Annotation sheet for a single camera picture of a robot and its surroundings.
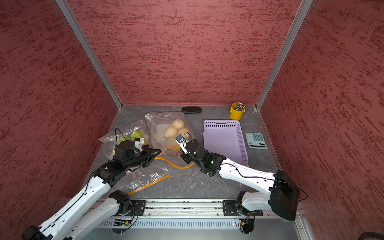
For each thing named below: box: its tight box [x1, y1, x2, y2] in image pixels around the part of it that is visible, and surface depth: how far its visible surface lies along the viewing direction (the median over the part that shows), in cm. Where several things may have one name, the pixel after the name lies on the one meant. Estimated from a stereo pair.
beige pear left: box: [165, 127, 178, 138], surface depth 101 cm
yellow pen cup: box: [229, 102, 246, 121], surface depth 111 cm
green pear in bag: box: [130, 131, 144, 141], surface depth 97 cm
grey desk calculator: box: [245, 132, 268, 149], surface depth 100 cm
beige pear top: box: [172, 119, 185, 130], surface depth 103 cm
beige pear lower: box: [178, 128, 191, 140], surface depth 102 cm
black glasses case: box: [181, 106, 202, 114], surface depth 119 cm
